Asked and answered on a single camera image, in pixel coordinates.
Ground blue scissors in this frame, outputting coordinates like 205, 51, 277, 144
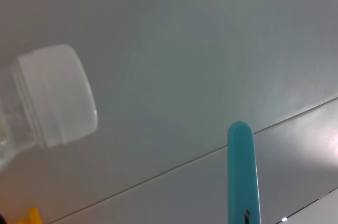
227, 120, 262, 224

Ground yellow plastic storage bin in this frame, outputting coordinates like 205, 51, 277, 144
15, 207, 43, 224

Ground green label water bottle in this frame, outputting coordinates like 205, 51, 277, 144
0, 43, 99, 174

